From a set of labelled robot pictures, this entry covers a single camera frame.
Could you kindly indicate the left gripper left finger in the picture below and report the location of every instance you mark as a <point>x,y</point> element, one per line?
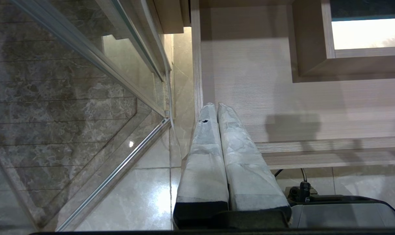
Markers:
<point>204,169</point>

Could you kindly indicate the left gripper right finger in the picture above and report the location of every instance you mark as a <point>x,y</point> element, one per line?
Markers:
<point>246,169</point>

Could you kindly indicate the wooden drawer with cutout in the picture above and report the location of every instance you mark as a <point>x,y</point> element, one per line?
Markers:
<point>249,81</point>

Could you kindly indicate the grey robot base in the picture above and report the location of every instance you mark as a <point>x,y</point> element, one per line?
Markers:
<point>347,213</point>

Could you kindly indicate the framed glass shower door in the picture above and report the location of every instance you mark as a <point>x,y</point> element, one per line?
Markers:
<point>70,114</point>

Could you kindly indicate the wooden vanity cabinet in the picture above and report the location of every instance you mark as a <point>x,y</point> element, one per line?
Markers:
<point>171,16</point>

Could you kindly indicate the dark perforated panel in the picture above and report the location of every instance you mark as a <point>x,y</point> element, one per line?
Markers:
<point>367,8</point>

